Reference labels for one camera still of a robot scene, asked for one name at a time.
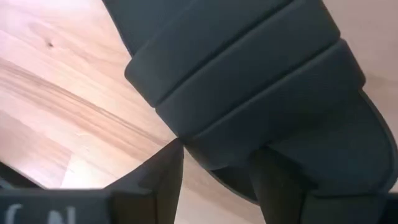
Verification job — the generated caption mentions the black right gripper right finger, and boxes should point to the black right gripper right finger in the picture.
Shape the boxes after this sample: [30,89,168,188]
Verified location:
[250,146,398,224]

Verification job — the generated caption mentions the black slide sandal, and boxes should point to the black slide sandal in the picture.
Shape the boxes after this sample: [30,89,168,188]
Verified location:
[101,0,398,205]

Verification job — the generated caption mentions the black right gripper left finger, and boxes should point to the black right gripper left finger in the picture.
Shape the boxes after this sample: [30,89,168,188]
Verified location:
[0,138,185,224]

